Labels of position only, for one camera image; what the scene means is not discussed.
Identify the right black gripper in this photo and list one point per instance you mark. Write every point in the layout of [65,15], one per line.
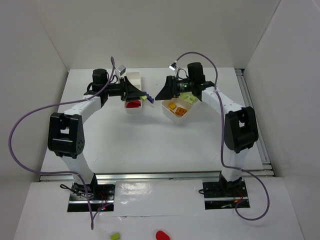
[170,86]

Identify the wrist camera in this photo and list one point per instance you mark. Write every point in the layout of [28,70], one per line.
[120,70]
[173,66]

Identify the narrow white divided tray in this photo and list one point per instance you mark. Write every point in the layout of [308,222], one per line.
[135,110]

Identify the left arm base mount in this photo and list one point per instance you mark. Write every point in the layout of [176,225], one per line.
[102,200]

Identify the orange and green lego stack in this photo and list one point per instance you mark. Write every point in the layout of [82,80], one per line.
[180,112]

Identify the red oval object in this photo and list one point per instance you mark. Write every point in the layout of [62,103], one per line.
[161,235]

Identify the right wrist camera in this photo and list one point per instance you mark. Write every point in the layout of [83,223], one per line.
[173,66]

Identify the green lego brick from stack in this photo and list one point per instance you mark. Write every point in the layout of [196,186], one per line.
[190,100]

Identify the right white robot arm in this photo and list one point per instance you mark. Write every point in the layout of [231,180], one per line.
[239,130]

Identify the green lego brick foreground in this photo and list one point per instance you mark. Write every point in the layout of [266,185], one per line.
[115,236]

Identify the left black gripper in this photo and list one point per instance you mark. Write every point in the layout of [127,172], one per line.
[124,89]

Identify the wide white divided tray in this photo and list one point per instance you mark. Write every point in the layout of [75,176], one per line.
[180,103]

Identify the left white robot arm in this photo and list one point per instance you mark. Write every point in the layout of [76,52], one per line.
[66,136]

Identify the light green lego brick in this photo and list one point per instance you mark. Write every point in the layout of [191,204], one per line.
[185,95]

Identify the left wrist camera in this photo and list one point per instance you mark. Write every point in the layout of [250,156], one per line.
[120,70]

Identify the aluminium rail front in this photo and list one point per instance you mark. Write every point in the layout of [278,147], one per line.
[109,178]

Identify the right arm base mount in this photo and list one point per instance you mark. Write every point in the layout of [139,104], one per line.
[216,199]

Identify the red lego brick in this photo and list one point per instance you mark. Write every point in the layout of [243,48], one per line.
[133,104]

